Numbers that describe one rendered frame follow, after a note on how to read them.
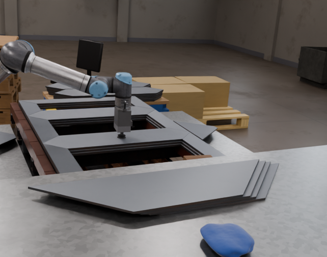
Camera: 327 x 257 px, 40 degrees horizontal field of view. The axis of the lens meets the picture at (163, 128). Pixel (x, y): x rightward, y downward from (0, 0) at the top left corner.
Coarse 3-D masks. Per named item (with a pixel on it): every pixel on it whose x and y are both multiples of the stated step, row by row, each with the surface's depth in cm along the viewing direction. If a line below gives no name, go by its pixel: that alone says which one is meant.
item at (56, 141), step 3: (54, 138) 208; (57, 138) 208; (48, 141) 204; (51, 141) 204; (54, 141) 204; (57, 141) 204; (60, 141) 205; (51, 144) 200; (54, 144) 200; (57, 144) 200; (60, 144) 201; (63, 144) 201; (63, 147) 197; (66, 147) 198
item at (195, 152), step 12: (48, 108) 266; (48, 120) 235; (60, 120) 238; (72, 120) 240; (84, 120) 243; (96, 120) 246; (108, 120) 248; (132, 120) 254; (36, 132) 215; (120, 144) 207; (132, 144) 209; (144, 144) 212; (156, 144) 214; (168, 144) 217; (180, 144) 219; (48, 156) 190
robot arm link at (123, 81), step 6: (120, 72) 208; (114, 78) 206; (120, 78) 204; (126, 78) 204; (114, 84) 205; (120, 84) 205; (126, 84) 205; (114, 90) 206; (120, 90) 206; (126, 90) 206; (120, 96) 206; (126, 96) 207
